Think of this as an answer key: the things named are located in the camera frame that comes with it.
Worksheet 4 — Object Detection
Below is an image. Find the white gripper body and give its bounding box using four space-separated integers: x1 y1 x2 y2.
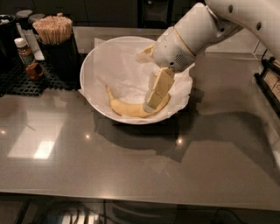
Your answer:
153 27 196 72

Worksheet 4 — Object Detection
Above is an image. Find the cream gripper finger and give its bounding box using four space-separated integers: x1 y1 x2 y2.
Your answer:
143 67 175 113
135 45 154 63

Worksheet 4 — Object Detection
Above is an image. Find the yellow banana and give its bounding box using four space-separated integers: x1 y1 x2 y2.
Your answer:
105 86 171 118

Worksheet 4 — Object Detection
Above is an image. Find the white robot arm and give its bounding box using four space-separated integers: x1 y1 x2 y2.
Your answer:
136 0 280 113

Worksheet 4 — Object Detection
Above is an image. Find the white bowl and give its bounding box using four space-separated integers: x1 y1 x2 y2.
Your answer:
79 36 191 126

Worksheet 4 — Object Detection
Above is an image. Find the white paper liner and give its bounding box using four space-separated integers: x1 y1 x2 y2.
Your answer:
78 37 197 124

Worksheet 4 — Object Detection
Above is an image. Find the black chopstick holder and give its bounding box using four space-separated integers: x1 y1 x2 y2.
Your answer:
39 34 81 81

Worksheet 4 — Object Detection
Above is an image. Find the bundle of wooden chopsticks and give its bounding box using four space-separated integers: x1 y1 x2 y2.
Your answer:
32 16 73 45

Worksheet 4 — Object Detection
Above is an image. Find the white flat packet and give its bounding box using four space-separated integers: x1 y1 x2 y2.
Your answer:
16 23 45 61

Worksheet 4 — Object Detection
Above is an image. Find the small brown sauce bottle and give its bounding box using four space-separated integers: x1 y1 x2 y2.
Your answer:
25 62 44 81

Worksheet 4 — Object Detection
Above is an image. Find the dark lidded jar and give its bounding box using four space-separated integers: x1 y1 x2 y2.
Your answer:
16 10 33 30
28 13 46 27

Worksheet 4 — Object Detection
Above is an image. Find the small white-capped sauce bottle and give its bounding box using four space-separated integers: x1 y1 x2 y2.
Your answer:
14 38 35 66

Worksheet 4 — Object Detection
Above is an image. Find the black grid mat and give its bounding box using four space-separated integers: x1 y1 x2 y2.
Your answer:
0 56 81 97

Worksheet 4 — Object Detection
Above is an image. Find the black container at left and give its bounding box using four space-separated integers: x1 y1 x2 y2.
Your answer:
0 14 19 73

